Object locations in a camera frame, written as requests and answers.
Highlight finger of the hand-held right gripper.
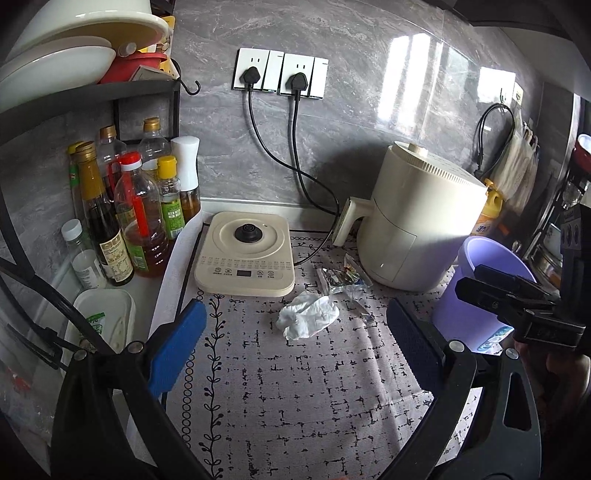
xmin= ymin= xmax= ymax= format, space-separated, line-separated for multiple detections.
xmin=475 ymin=264 xmax=539 ymax=296
xmin=455 ymin=277 xmax=555 ymax=324

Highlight yellow plastic item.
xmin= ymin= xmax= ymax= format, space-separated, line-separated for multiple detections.
xmin=139 ymin=14 xmax=178 ymax=79

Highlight printed grey mat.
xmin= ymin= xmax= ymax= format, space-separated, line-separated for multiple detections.
xmin=124 ymin=215 xmax=490 ymax=480

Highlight yellow cap green label bottle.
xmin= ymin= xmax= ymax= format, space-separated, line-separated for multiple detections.
xmin=156 ymin=155 xmax=186 ymax=241

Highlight white cap oil sprayer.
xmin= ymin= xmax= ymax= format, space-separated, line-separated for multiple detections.
xmin=171 ymin=136 xmax=202 ymax=223

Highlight red plastic bowl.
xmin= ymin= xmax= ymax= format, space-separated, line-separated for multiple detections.
xmin=99 ymin=51 xmax=169 ymax=85

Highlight yellow detergent bottle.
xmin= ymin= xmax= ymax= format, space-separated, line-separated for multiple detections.
xmin=471 ymin=179 xmax=505 ymax=237

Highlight black power cable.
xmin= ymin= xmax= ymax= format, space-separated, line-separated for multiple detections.
xmin=248 ymin=88 xmax=341 ymax=266
xmin=292 ymin=95 xmax=345 ymax=217

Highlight clear bottle gold cap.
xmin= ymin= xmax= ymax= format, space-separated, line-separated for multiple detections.
xmin=96 ymin=124 xmax=127 ymax=195
xmin=137 ymin=117 xmax=172 ymax=171

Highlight white plates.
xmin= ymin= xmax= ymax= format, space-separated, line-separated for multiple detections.
xmin=9 ymin=0 xmax=171 ymax=56

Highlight steel pot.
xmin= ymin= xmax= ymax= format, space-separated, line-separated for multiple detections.
xmin=536 ymin=222 xmax=566 ymax=278

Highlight white wall socket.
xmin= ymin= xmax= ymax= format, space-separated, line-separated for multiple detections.
xmin=278 ymin=53 xmax=328 ymax=100
xmin=233 ymin=47 xmax=284 ymax=92

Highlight cream kettle base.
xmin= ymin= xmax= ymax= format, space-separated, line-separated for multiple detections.
xmin=194 ymin=211 xmax=296 ymax=297

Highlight cream air fryer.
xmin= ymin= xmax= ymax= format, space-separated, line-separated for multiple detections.
xmin=331 ymin=141 xmax=489 ymax=292

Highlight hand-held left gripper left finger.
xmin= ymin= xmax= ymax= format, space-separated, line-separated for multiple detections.
xmin=50 ymin=299 xmax=218 ymax=480

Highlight person's right hand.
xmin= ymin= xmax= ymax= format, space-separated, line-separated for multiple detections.
xmin=513 ymin=342 xmax=591 ymax=404

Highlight red cap oil bottle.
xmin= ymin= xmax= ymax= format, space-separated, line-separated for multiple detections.
xmin=108 ymin=151 xmax=171 ymax=273

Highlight black metal rack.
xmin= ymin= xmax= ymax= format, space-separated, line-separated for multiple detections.
xmin=0 ymin=55 xmax=182 ymax=370

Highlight crumpled clear plastic wrapper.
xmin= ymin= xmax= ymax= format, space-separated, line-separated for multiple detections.
xmin=316 ymin=256 xmax=372 ymax=296

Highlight dark soy sauce bottle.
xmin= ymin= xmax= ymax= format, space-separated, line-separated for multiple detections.
xmin=75 ymin=142 xmax=136 ymax=287

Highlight white tissue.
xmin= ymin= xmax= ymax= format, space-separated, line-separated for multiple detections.
xmin=276 ymin=291 xmax=340 ymax=341

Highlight slim yellow cap bottle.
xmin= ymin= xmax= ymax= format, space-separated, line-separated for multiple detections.
xmin=67 ymin=141 xmax=88 ymax=217

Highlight hanging black cable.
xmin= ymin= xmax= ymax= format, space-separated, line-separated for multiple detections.
xmin=475 ymin=102 xmax=517 ymax=178

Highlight purple plastic bin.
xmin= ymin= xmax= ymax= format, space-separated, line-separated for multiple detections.
xmin=431 ymin=236 xmax=539 ymax=356

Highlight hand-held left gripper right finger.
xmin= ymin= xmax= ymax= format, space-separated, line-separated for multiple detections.
xmin=365 ymin=298 xmax=542 ymax=480

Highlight hanging cloth bags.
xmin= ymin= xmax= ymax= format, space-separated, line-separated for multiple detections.
xmin=492 ymin=117 xmax=541 ymax=213

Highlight white plastic tray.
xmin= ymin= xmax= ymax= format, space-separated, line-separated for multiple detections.
xmin=65 ymin=288 xmax=137 ymax=354

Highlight red and white bowl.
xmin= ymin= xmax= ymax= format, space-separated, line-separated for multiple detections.
xmin=573 ymin=134 xmax=591 ymax=168

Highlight clear jar white lid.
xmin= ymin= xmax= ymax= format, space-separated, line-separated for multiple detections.
xmin=61 ymin=219 xmax=108 ymax=291

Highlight white plate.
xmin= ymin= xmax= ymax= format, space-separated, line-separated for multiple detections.
xmin=0 ymin=36 xmax=116 ymax=114

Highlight green and white sachet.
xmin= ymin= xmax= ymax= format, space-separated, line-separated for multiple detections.
xmin=83 ymin=311 xmax=108 ymax=342

